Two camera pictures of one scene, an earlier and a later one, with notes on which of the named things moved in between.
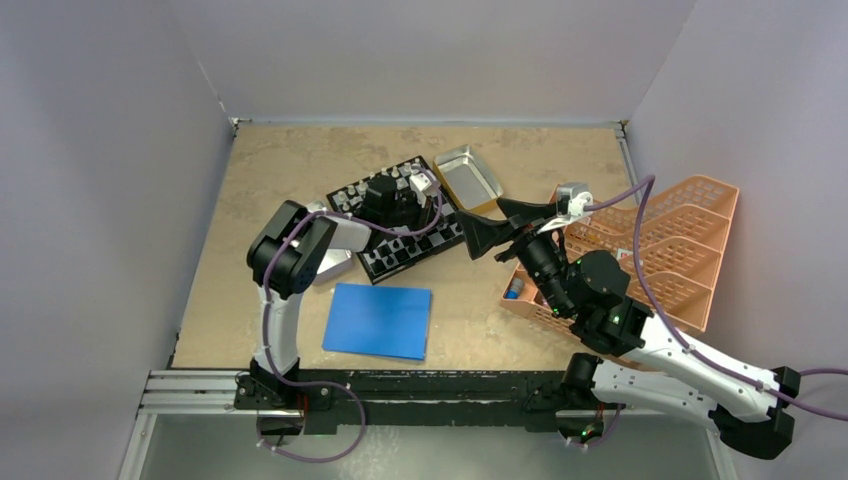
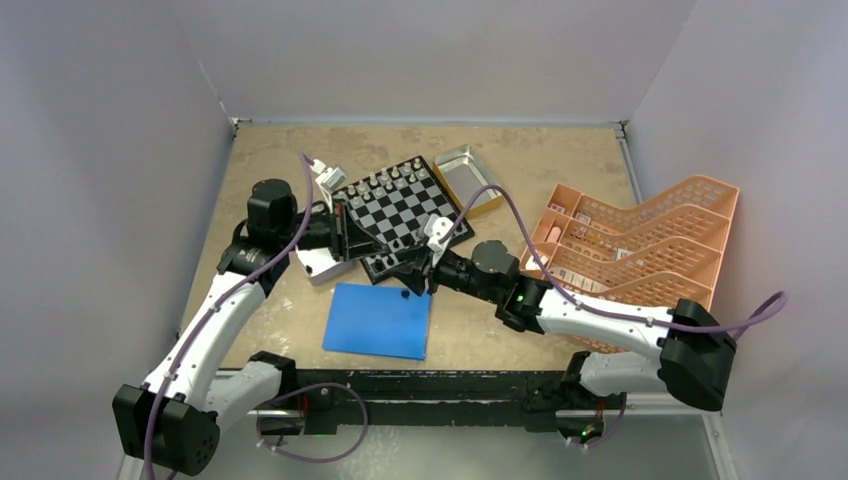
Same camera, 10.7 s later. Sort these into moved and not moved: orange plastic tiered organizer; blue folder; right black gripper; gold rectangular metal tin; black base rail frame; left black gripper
Moved: right black gripper; left black gripper
Not moved: blue folder; gold rectangular metal tin; orange plastic tiered organizer; black base rail frame
